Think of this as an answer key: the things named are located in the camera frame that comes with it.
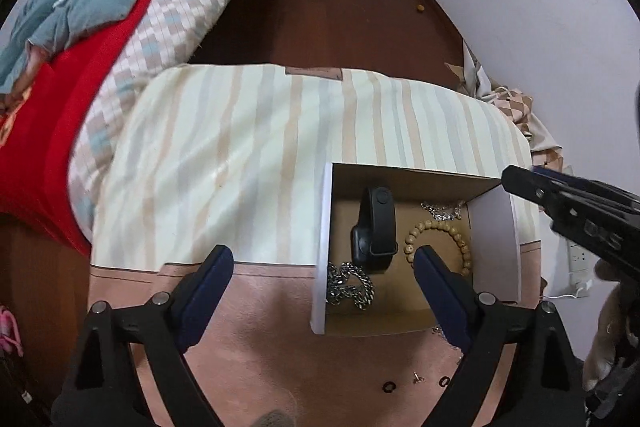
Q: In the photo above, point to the grey fuzzy cloth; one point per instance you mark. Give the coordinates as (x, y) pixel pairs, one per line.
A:
(272, 419)

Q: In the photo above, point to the white cardboard box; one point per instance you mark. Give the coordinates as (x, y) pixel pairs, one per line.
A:
(395, 314)

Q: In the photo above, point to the bed with red blanket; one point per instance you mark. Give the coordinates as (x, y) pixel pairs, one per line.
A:
(50, 132)

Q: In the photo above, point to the person's right forearm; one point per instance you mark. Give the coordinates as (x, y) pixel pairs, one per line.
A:
(605, 332)

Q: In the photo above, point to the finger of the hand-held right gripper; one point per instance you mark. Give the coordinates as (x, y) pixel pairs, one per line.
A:
(530, 187)
(590, 187)

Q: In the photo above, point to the argyle patterned cloth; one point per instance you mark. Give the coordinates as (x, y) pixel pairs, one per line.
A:
(520, 107)

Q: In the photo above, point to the pink cloth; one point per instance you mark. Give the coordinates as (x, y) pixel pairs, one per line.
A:
(10, 332)

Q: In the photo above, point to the black smart watch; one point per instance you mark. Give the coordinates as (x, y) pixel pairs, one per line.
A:
(377, 217)

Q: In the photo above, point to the dark cloth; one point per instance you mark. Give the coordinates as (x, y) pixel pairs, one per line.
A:
(20, 392)

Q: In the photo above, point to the brown blanket label patch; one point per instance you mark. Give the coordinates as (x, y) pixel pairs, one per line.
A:
(313, 73)

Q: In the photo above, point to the white power strip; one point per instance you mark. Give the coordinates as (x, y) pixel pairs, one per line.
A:
(580, 262)

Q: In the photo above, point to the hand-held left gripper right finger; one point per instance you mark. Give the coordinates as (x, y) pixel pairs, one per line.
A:
(442, 294)

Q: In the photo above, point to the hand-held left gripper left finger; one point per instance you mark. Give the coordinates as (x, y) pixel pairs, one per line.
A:
(205, 292)

